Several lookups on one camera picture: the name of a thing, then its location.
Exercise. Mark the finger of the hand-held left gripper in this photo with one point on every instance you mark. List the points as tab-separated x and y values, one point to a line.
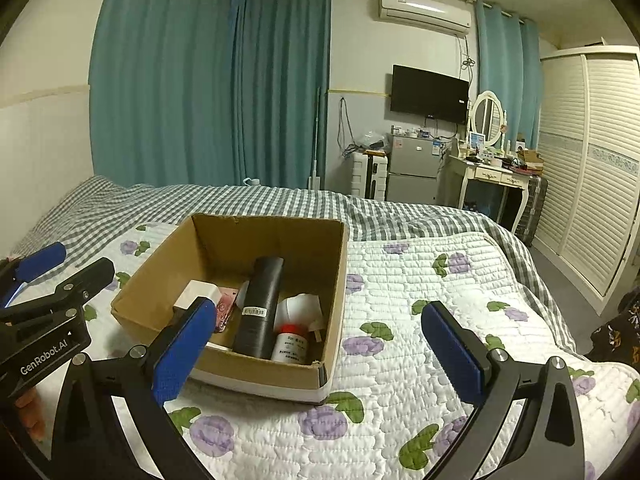
42	259
85	280

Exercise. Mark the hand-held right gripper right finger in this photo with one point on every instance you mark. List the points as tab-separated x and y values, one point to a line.
452	355

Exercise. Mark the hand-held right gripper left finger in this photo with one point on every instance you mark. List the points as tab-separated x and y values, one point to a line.
185	355

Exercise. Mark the small white box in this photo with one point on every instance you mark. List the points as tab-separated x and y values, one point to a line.
197	293

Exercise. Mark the pink packet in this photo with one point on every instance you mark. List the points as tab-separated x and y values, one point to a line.
227	305

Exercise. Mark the cardboard box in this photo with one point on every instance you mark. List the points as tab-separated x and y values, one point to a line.
165	270

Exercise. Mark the black cylinder with label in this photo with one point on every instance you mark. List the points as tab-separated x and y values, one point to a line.
257	290

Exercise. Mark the white bottle with red cap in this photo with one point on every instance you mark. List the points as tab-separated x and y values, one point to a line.
290	347

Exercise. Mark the white handheld device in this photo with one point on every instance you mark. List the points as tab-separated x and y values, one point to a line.
302	310

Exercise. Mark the person's left hand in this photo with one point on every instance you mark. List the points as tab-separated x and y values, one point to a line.
32	415

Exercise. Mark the white floral quilt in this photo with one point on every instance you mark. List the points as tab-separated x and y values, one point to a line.
400	285

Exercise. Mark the dark suitcase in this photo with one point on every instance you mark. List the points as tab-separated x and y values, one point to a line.
532	210

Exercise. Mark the dark printed clothing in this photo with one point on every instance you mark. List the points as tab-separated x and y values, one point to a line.
617	335

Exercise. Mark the white dressing table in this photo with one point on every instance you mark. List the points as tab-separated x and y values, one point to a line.
487	175

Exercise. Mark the grey checkered bed sheet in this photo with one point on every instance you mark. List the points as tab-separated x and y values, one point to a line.
300	200

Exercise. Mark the small silver fridge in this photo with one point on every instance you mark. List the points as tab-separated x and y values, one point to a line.
415	165

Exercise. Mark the white suitcase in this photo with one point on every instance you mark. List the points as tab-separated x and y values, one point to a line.
367	175

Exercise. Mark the wide teal curtain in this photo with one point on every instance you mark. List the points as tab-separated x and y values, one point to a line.
160	75

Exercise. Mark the clear plastic bag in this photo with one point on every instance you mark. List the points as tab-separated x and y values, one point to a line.
372	139

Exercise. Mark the white louvered wardrobe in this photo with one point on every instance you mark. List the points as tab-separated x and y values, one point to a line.
590	170

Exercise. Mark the oval white vanity mirror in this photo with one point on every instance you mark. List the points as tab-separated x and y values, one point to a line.
487	119

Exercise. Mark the white mop pole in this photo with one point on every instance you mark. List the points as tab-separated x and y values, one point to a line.
315	135

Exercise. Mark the narrow teal curtain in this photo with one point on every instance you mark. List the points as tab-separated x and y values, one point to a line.
505	60

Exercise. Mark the white air conditioner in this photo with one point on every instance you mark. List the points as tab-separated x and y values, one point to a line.
425	10

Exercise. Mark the black wall television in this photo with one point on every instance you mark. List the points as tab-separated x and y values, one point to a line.
429	94

